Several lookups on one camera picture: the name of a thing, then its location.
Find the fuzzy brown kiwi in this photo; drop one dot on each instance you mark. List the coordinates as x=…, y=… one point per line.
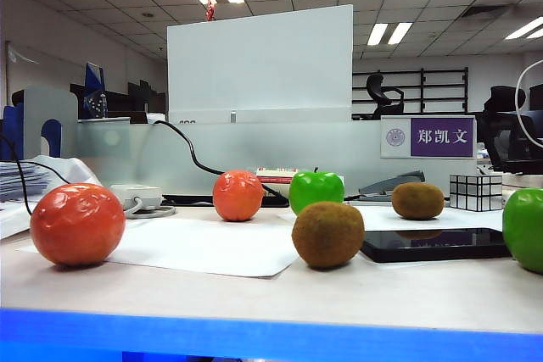
x=418, y=201
x=327, y=235

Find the black smartphone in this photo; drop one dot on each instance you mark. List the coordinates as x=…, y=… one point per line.
x=432, y=245

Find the glossy orange fruit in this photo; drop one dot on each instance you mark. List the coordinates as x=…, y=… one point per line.
x=76, y=224
x=237, y=196

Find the green plastic apple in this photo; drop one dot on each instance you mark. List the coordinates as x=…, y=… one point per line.
x=316, y=188
x=526, y=230

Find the frosted glass desk partition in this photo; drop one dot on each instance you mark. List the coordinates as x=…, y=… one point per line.
x=237, y=146

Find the large white board panel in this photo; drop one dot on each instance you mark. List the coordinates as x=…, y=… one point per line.
x=259, y=65

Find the grey stapler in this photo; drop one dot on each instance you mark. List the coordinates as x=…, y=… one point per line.
x=394, y=184

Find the white power adapter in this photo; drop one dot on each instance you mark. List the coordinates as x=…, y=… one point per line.
x=136, y=194

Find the dark background furniture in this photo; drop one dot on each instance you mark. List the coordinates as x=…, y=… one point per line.
x=127, y=99

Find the red hanging ornament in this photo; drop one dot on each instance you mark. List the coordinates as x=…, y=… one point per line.
x=210, y=10

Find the purple white name plate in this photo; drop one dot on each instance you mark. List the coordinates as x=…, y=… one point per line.
x=441, y=137

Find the blue front edge strip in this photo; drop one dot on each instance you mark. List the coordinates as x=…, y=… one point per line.
x=271, y=336

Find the blue crystal trophy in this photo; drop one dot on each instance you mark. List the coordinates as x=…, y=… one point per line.
x=94, y=90

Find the white plastic bag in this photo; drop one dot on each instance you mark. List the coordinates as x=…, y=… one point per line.
x=72, y=169

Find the silver mirror cube puzzle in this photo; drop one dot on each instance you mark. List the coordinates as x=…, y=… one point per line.
x=475, y=192

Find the grey file bookend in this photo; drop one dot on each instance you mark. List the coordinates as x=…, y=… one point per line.
x=51, y=103

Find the black mesh office chair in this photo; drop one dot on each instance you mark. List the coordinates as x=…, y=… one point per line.
x=505, y=124

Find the stack of printed papers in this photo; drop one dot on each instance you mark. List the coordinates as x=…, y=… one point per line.
x=21, y=179

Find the blue file bookend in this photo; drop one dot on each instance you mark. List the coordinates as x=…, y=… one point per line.
x=10, y=133

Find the black wall shelf rack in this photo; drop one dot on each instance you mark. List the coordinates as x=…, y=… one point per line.
x=441, y=86

